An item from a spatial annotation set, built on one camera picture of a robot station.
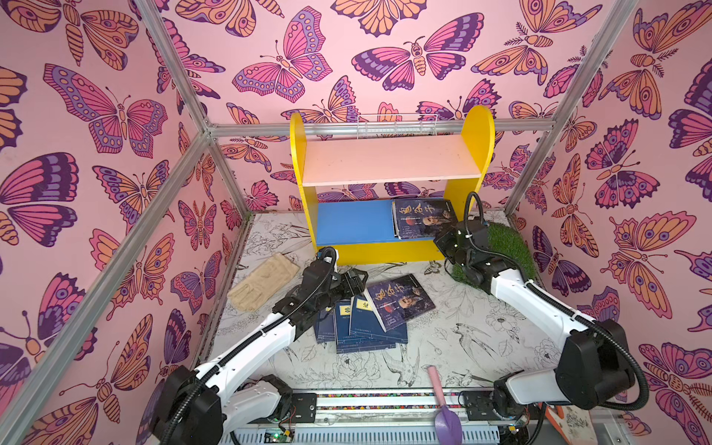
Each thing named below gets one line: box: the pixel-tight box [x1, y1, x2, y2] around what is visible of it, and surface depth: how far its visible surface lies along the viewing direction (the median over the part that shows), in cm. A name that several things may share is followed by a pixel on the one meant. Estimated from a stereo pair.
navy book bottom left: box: [315, 310, 335, 344], surface depth 85 cm
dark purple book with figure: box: [392, 199, 458, 240], surface depth 95 cm
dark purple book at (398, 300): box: [362, 273, 436, 333], surface depth 91 cm
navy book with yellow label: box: [348, 293, 408, 344], surface depth 85 cm
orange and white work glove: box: [545, 405, 598, 445], surface depth 71 cm
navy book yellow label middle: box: [334, 299, 396, 355], surface depth 83 cm
